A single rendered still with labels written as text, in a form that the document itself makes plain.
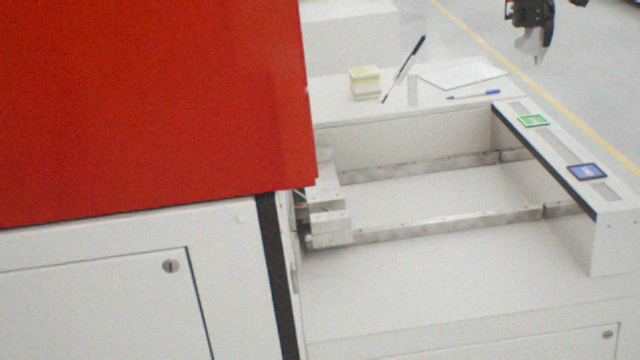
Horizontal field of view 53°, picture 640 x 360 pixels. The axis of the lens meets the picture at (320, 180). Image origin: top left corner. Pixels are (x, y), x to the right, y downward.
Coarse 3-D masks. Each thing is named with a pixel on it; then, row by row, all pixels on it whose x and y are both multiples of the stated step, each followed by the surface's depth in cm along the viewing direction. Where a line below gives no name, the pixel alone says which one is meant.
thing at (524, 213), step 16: (512, 208) 135; (528, 208) 134; (400, 224) 134; (416, 224) 133; (432, 224) 133; (448, 224) 134; (464, 224) 134; (480, 224) 134; (496, 224) 135; (368, 240) 133; (384, 240) 134
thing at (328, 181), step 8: (328, 160) 157; (320, 168) 154; (328, 168) 153; (320, 176) 150; (328, 176) 150; (336, 176) 149; (320, 184) 147; (328, 184) 146; (336, 184) 146; (312, 192) 144; (320, 192) 143; (328, 192) 143; (328, 232) 128; (336, 232) 128; (344, 232) 128; (320, 240) 128; (328, 240) 128; (336, 240) 129; (344, 240) 129; (352, 240) 129
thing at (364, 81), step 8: (352, 72) 167; (360, 72) 166; (368, 72) 166; (376, 72) 165; (352, 80) 167; (360, 80) 165; (368, 80) 165; (376, 80) 166; (352, 88) 169; (360, 88) 166; (368, 88) 166; (376, 88) 167; (360, 96) 167; (368, 96) 167; (376, 96) 168
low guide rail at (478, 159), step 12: (456, 156) 159; (468, 156) 158; (480, 156) 158; (492, 156) 158; (372, 168) 158; (384, 168) 157; (396, 168) 157; (408, 168) 157; (420, 168) 158; (432, 168) 158; (444, 168) 158; (456, 168) 159; (348, 180) 157; (360, 180) 158; (372, 180) 158
